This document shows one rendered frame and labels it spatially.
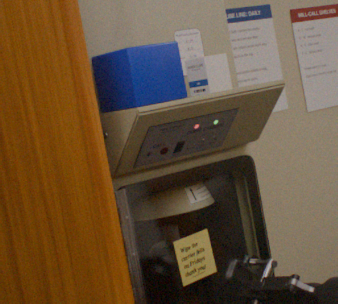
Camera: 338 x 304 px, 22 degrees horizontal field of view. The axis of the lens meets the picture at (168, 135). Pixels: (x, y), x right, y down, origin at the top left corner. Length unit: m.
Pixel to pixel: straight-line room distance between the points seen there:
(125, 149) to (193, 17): 0.31
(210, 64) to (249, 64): 0.78
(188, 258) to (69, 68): 0.40
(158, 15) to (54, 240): 0.41
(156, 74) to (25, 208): 0.32
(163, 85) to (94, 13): 0.17
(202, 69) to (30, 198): 0.35
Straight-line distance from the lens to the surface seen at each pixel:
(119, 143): 1.32
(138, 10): 1.44
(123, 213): 1.37
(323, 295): 1.36
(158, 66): 1.31
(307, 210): 2.31
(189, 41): 1.50
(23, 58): 1.36
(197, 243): 1.47
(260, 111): 1.48
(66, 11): 1.26
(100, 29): 1.39
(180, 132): 1.37
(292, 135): 2.28
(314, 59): 2.37
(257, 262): 1.54
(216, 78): 1.42
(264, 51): 2.23
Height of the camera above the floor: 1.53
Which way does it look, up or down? 3 degrees down
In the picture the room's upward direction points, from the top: 10 degrees counter-clockwise
